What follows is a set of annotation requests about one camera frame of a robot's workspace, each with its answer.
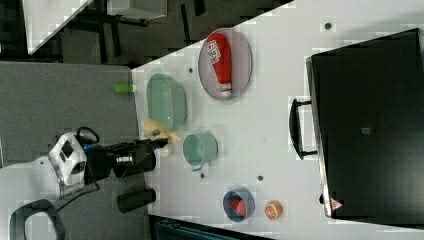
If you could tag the orange slice toy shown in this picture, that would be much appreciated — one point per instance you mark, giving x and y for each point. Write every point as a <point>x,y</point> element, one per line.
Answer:
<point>273,210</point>

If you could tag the red ketchup bottle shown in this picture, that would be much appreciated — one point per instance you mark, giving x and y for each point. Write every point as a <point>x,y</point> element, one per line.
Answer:
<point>219,53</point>

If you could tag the dark blue bowl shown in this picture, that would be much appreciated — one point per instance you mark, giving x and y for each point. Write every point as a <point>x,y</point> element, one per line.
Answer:
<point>248,199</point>

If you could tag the green perforated colander basket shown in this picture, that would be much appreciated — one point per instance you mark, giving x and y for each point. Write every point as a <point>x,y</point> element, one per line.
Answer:
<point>166,101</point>

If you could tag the light green mug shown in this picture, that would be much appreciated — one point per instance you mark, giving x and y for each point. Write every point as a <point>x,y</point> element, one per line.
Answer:
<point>199,149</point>

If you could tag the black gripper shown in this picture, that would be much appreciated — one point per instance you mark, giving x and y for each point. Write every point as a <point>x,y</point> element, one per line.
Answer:
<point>122,159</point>

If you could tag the peeled banana toy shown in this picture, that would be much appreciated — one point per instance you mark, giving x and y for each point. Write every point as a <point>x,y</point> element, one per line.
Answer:
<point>154,130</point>

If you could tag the green marker on table edge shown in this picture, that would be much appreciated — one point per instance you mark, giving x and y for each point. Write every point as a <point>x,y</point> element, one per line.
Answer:
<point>124,88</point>

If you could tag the black toaster oven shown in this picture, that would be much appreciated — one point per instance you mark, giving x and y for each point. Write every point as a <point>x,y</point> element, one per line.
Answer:
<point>367,106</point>

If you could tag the red strawberry toy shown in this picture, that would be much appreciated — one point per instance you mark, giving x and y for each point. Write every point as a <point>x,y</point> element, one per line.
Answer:
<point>239,206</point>

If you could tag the black cylinder cup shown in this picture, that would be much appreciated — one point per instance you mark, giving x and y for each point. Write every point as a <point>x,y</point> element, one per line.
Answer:
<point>131,201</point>

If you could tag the black oven handle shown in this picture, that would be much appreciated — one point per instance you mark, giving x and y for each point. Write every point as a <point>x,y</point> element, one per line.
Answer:
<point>295,129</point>

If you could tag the round grey plate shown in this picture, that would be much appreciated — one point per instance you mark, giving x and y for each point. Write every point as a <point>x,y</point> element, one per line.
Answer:
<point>241,66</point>

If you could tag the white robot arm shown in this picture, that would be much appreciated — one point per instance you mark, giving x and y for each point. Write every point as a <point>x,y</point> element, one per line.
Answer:
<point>30,190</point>

